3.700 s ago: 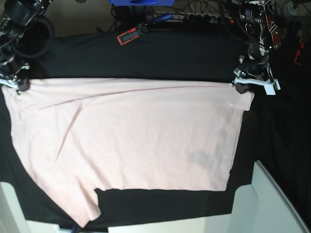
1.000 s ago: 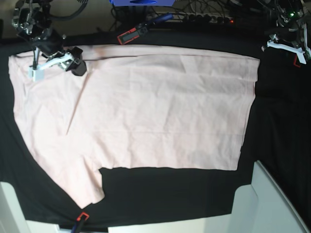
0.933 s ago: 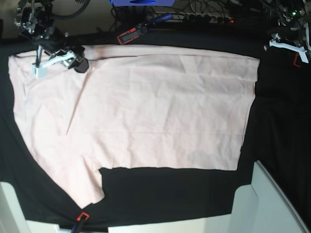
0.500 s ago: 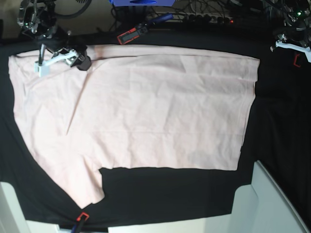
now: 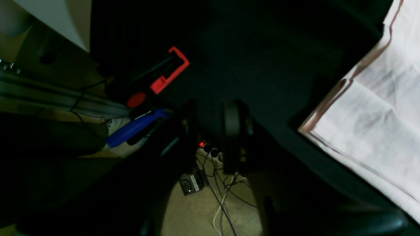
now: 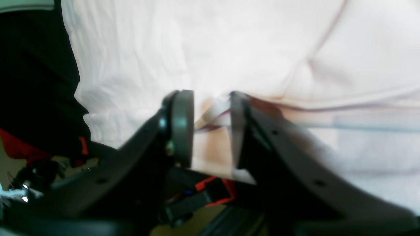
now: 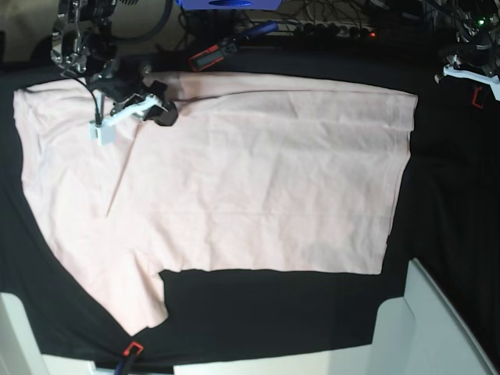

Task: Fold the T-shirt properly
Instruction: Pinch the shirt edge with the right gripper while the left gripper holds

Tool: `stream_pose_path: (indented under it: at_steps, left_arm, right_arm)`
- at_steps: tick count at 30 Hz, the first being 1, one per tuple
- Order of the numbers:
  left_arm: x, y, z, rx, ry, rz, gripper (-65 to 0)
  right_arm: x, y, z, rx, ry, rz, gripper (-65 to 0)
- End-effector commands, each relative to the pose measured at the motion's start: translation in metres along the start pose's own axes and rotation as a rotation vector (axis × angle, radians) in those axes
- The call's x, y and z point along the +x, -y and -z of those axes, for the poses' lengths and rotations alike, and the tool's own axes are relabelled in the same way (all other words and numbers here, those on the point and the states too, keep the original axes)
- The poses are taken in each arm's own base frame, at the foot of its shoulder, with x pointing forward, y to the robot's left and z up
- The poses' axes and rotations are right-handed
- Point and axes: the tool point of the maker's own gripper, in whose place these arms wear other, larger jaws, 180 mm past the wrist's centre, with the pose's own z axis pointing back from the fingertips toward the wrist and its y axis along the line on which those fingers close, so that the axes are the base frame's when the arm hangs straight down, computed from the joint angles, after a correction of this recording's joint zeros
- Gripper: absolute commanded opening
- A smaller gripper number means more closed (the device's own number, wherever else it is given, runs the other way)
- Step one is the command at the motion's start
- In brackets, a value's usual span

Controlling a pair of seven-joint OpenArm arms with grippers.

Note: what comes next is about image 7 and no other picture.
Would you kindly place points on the black power strip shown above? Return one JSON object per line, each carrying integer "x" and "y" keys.
{"x": 336, "y": 30}

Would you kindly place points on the pink T-shirt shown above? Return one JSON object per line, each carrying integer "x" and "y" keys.
{"x": 259, "y": 172}

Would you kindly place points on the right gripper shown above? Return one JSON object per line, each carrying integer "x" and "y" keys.
{"x": 123, "y": 82}

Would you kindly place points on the red black clamp, blue handle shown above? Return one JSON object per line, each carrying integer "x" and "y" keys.
{"x": 228, "y": 46}

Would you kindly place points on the black table cloth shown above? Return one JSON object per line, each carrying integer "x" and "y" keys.
{"x": 447, "y": 217}

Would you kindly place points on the blue plastic box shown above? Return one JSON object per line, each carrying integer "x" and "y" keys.
{"x": 229, "y": 4}

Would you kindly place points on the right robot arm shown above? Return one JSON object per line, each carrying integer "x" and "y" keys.
{"x": 85, "y": 49}

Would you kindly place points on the red clamp right edge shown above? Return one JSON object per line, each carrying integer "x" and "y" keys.
{"x": 478, "y": 98}

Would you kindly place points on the red clamp front edge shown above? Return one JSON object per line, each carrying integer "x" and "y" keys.
{"x": 129, "y": 357}

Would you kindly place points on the red clamp edge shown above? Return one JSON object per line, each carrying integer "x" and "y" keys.
{"x": 478, "y": 98}
{"x": 129, "y": 357}

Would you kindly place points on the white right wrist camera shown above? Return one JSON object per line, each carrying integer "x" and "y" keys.
{"x": 104, "y": 133}

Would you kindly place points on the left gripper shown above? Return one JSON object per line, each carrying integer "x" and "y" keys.
{"x": 473, "y": 57}

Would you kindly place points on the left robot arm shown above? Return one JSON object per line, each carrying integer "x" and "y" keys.
{"x": 470, "y": 17}

